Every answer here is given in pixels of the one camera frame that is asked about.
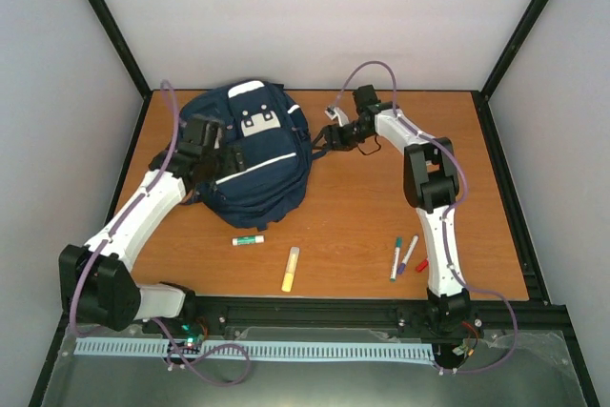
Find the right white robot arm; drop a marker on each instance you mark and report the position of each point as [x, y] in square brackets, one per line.
[430, 186]

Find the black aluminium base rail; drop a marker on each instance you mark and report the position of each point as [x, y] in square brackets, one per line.
[222, 316]

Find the navy blue student backpack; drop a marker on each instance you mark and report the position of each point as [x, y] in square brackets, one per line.
[272, 134]

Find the purple whiteboard marker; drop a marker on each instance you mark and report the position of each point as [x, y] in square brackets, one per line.
[403, 263]

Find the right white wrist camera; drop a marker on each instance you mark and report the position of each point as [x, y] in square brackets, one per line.
[337, 115]

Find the yellow highlighter marker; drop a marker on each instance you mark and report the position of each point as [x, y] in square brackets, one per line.
[289, 274]

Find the black frame post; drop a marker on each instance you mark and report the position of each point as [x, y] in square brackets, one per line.
[106, 20]
[510, 51]

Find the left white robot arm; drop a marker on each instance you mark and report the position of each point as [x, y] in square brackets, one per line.
[96, 281]

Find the right black frame post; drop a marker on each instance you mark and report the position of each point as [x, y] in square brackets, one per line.
[510, 51]

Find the left black frame post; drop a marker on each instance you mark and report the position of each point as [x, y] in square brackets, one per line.
[106, 20]

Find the light blue cable duct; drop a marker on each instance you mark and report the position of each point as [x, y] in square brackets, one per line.
[263, 351]

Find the green white glue stick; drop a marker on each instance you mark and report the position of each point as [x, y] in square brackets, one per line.
[248, 240]

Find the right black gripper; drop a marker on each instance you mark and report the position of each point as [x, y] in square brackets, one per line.
[328, 132]

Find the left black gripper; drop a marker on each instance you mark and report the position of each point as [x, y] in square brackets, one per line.
[233, 163]

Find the red whiteboard marker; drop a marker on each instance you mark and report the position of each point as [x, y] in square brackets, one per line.
[422, 266]

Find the green whiteboard marker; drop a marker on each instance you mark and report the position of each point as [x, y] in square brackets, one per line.
[396, 258]

